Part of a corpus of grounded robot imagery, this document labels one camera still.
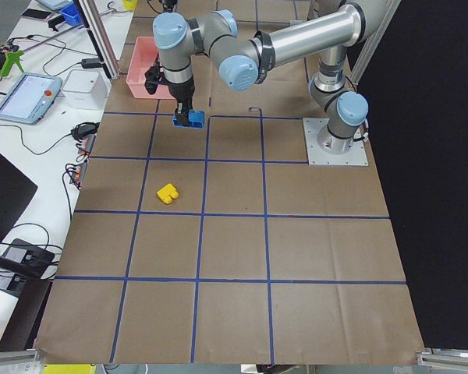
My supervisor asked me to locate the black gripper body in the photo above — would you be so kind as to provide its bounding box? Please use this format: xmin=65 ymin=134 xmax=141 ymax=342
xmin=168 ymin=77 xmax=195 ymax=117

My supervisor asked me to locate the blue toy block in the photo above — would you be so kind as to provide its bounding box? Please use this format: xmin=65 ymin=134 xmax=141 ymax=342
xmin=183 ymin=110 xmax=205 ymax=129

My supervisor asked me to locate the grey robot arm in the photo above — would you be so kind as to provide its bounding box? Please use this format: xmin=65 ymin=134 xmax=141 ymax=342
xmin=144 ymin=1 xmax=387 ymax=155

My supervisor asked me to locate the pink plastic box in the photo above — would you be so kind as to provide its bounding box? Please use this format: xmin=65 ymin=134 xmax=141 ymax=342
xmin=126 ymin=37 xmax=174 ymax=100

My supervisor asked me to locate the yellow toy block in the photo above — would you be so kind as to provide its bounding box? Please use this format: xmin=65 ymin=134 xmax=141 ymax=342
xmin=156 ymin=183 xmax=179 ymax=205

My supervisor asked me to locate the white square device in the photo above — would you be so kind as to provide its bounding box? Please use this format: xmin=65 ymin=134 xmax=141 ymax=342
xmin=62 ymin=69 xmax=108 ymax=110

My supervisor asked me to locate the black power adapter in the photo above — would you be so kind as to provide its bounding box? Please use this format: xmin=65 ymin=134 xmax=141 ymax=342
xmin=80 ymin=58 xmax=101 ymax=69

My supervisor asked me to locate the blue plastic bin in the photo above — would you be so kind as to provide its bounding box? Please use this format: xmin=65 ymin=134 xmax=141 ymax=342
xmin=60 ymin=2 xmax=82 ymax=26

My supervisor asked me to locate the teach pendant tablet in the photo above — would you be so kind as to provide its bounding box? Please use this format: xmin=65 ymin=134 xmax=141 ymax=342
xmin=0 ymin=72 xmax=63 ymax=125

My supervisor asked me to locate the black smartphone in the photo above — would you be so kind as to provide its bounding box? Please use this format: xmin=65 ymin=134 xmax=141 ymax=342
xmin=21 ymin=9 xmax=53 ymax=21

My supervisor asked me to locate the green hand tool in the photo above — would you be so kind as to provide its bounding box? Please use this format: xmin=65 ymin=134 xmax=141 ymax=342
xmin=0 ymin=50 xmax=24 ymax=78

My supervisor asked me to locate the black monitor stand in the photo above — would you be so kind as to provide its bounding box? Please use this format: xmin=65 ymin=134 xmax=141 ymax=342
xmin=0 ymin=154 xmax=53 ymax=279

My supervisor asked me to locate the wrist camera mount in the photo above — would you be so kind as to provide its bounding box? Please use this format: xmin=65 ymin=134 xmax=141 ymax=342
xmin=144 ymin=62 xmax=164 ymax=95

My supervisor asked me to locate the black cable hub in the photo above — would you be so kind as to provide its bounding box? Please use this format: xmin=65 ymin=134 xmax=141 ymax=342
xmin=70 ymin=122 xmax=100 ymax=140

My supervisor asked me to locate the aluminium frame post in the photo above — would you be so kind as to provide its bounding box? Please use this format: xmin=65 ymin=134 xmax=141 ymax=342
xmin=73 ymin=0 xmax=121 ymax=81

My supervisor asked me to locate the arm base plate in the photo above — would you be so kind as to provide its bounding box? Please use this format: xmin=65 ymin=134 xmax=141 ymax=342
xmin=303 ymin=118 xmax=369 ymax=167

